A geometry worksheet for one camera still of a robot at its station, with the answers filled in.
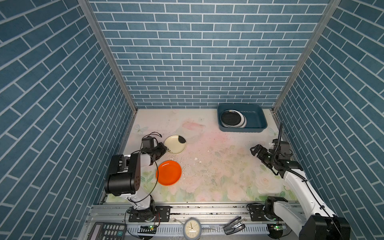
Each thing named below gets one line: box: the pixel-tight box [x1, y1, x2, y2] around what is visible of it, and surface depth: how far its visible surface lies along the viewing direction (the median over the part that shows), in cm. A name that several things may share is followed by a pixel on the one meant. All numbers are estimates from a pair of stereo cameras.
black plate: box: [221, 110, 242, 126], surface depth 111 cm
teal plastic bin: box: [217, 103, 268, 133], surface depth 116 cm
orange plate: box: [156, 160, 182, 186], surface depth 89 cm
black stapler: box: [223, 216, 246, 235], surface depth 70 cm
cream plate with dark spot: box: [164, 134, 187, 155], surface depth 102 cm
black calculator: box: [87, 222, 127, 240], surface depth 69 cm
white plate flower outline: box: [220, 109, 247, 128], surface depth 109 cm
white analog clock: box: [182, 217, 202, 240], surface depth 68 cm
